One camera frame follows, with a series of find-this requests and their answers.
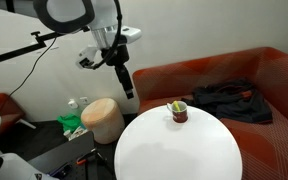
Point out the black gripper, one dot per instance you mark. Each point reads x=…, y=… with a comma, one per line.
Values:
x=118, y=55

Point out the yellow marker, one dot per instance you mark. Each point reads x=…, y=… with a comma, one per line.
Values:
x=176, y=106

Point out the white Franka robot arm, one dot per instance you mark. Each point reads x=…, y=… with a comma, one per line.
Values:
x=100, y=13

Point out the red mug white inside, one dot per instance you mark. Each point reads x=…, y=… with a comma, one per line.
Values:
x=180, y=116

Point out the green plastic bag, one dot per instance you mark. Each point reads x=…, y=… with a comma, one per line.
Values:
x=69, y=121

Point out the black jacket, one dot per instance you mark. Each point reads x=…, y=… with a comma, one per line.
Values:
x=230, y=103

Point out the red chair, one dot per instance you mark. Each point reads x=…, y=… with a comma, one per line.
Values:
x=0, y=106

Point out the red mesh placemat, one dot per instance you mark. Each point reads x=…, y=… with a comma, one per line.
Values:
x=277, y=143

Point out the white wall outlet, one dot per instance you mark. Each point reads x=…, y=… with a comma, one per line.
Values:
x=84, y=100

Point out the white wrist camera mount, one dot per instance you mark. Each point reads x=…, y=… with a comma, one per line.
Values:
x=85, y=56

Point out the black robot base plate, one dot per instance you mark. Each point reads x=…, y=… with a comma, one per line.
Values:
x=67, y=150

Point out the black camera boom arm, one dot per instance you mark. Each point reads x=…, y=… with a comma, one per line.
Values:
x=14, y=53

